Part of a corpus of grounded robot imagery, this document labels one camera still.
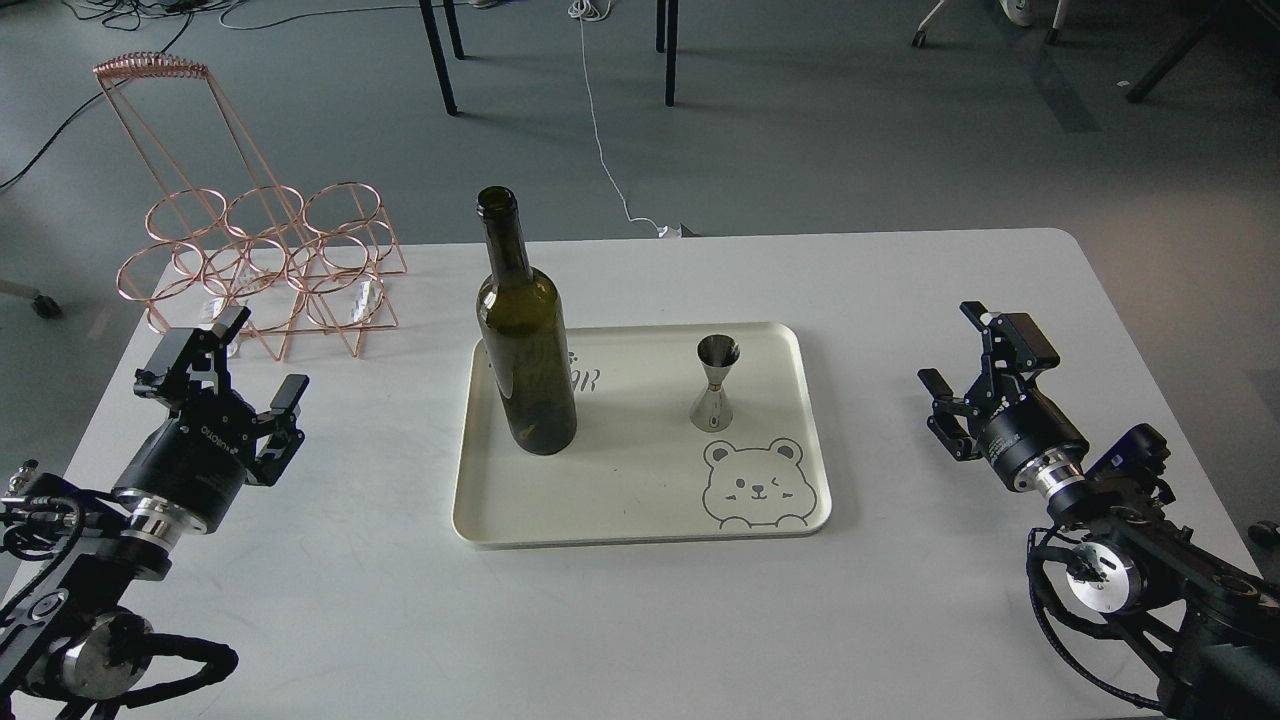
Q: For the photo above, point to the black caster wheel left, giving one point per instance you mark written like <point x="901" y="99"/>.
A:
<point x="43" y="305"/>

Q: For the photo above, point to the copper wire wine rack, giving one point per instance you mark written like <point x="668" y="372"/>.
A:
<point x="304" y="263"/>

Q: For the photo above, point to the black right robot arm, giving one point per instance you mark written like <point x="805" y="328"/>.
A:
<point x="1111" y="566"/>

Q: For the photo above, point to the silver metal jigger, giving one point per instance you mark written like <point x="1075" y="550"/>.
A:
<point x="717" y="354"/>

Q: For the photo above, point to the dark green wine bottle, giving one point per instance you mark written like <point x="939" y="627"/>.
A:
<point x="520" y="314"/>

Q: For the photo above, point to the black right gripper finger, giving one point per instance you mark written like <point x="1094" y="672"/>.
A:
<point x="1013" y="344"/>
<point x="942" y="395"/>

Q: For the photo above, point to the cream bear serving tray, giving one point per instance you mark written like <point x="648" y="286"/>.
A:
<point x="638" y="470"/>

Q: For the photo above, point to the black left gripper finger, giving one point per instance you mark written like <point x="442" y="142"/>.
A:
<point x="189" y="361"/>
<point x="286" y="400"/>

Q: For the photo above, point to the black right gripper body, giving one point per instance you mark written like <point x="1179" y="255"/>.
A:
<point x="1010" y="432"/>

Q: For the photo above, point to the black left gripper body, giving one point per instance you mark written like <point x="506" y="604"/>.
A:
<point x="205" y="451"/>

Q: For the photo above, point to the dark diagonal furniture leg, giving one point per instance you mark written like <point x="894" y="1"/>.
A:
<point x="1177" y="51"/>

